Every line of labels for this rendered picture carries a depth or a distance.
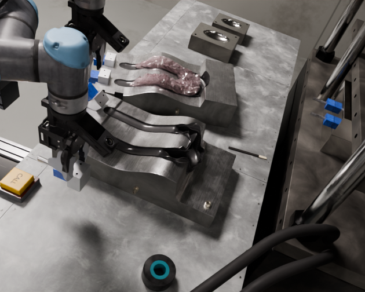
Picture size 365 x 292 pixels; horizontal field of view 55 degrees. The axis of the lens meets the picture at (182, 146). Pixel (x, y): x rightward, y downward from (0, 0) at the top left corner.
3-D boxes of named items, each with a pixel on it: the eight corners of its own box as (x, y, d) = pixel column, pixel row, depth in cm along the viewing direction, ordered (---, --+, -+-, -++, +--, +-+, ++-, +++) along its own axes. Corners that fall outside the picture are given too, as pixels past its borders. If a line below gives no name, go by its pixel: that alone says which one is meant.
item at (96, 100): (62, 79, 105) (72, 72, 102) (71, 71, 108) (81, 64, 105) (90, 113, 110) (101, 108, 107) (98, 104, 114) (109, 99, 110)
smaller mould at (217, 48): (187, 48, 163) (190, 34, 158) (197, 35, 173) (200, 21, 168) (227, 64, 161) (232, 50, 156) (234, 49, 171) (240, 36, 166)
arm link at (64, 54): (40, 21, 61) (90, 26, 64) (44, 72, 69) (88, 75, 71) (36, 46, 56) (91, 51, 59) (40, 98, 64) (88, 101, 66)
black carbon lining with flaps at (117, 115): (81, 138, 102) (81, 115, 96) (108, 108, 114) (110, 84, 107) (191, 186, 99) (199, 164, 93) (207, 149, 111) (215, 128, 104)
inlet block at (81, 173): (33, 171, 88) (30, 157, 84) (45, 158, 91) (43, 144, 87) (79, 192, 86) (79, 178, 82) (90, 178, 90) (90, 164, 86)
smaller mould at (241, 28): (209, 33, 177) (212, 22, 173) (216, 23, 186) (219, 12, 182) (240, 45, 175) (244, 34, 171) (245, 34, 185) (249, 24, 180)
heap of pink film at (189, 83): (128, 89, 124) (130, 70, 118) (135, 61, 136) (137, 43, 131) (199, 103, 127) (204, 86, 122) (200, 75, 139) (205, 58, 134)
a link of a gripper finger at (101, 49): (88, 57, 107) (84, 34, 99) (106, 64, 107) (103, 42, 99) (83, 64, 106) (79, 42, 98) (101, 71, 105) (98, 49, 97)
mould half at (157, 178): (52, 159, 104) (50, 127, 94) (97, 110, 122) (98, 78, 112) (208, 228, 99) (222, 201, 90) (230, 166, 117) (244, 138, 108)
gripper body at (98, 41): (79, 34, 100) (79, -8, 91) (106, 45, 99) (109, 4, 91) (64, 46, 95) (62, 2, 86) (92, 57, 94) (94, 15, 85)
